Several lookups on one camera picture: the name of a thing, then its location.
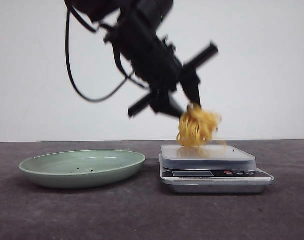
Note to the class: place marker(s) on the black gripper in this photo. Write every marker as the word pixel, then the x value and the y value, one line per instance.
pixel 155 63

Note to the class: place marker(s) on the yellow vermicelli noodle bundle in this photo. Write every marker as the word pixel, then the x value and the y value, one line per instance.
pixel 196 127

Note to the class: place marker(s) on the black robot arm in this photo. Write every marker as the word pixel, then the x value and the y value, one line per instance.
pixel 106 13

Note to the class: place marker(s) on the silver digital kitchen scale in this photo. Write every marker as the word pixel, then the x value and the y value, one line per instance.
pixel 211 169

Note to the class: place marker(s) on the pale green shallow plate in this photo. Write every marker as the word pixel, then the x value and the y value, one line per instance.
pixel 81 168

